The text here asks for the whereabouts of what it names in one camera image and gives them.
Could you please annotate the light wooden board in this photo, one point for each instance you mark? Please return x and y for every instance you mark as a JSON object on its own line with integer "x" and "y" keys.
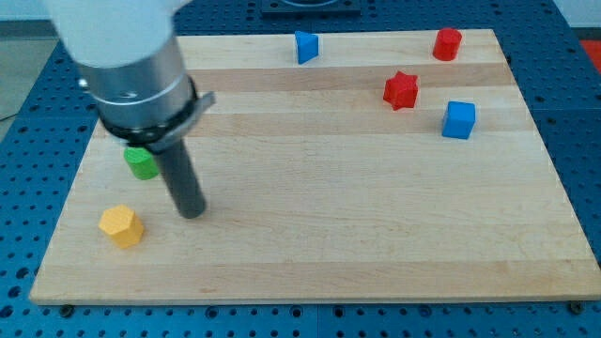
{"x": 318, "y": 191}

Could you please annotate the green circle block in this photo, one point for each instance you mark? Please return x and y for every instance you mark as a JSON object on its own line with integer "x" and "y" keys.
{"x": 140, "y": 162}

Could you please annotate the red cylinder block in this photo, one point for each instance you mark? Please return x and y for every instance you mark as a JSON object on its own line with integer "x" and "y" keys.
{"x": 447, "y": 43}

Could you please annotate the blue cube block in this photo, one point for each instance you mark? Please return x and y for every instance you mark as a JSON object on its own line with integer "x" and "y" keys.
{"x": 459, "y": 120}

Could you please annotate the red star block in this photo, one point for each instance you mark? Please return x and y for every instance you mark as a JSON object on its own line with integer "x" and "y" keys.
{"x": 401, "y": 90}

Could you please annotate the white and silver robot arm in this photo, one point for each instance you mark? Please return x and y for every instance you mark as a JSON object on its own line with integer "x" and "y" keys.
{"x": 130, "y": 63}

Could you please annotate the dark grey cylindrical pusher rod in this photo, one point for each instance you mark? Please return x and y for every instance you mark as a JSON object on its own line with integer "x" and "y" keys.
{"x": 181, "y": 181}

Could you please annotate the blue triangle block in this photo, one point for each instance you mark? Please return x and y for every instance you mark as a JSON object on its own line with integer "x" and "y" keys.
{"x": 307, "y": 45}

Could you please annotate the yellow hexagon block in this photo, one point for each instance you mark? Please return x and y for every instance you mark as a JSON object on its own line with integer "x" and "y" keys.
{"x": 122, "y": 225}

